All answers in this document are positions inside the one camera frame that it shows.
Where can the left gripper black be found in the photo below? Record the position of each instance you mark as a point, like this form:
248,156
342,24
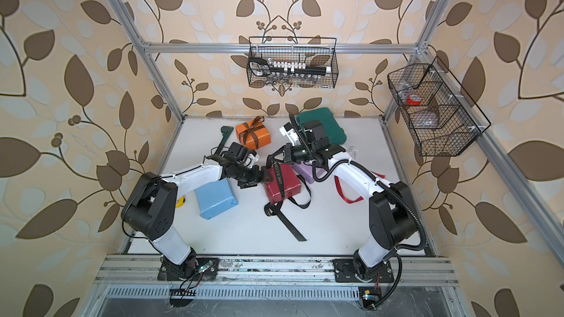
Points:
255,178

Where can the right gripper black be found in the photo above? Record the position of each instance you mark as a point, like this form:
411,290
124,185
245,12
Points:
288,154

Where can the purple gift box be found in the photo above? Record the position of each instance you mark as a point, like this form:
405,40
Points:
306,171

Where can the black printed ribbon bow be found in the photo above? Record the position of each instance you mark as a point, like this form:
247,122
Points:
276,210

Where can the blue gift box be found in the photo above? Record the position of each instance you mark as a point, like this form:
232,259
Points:
215,198

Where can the dark red gift box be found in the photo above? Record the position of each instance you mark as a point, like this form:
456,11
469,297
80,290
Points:
284,184

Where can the red ribbon bow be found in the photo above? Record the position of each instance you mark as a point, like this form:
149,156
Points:
348,189

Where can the white ribbon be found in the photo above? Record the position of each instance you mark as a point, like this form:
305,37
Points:
348,149

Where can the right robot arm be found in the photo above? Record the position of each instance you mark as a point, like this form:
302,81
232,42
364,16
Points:
393,221

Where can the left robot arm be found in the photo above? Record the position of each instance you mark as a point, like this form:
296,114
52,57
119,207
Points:
150,209

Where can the orange gift box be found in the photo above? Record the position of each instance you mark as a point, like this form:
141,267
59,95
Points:
253,134

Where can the brown ribbon bow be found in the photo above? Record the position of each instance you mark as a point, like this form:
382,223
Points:
252,130

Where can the green plastic tool case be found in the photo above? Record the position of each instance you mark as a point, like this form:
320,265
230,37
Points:
335,133

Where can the red object in basket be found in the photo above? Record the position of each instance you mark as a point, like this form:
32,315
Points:
413,99

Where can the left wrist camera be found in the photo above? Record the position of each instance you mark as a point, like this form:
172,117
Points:
251,159

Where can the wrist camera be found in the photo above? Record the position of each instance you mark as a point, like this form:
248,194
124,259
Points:
251,159
289,131

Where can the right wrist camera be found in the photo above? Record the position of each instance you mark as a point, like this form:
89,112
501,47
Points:
289,131

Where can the black wire basket back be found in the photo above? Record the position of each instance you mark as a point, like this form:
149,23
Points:
292,61

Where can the black wire basket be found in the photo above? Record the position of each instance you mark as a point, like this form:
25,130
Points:
448,120
292,61

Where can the socket set rail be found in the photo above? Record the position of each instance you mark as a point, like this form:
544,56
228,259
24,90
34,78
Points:
261,67

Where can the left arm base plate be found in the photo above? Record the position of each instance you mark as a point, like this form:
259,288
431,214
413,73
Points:
192,268

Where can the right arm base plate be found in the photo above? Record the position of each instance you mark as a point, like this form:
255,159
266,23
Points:
352,270

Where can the black wire basket right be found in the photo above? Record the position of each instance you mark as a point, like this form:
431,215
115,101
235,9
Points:
448,120

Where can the aluminium front rail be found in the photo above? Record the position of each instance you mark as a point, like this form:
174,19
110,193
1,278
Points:
272,270

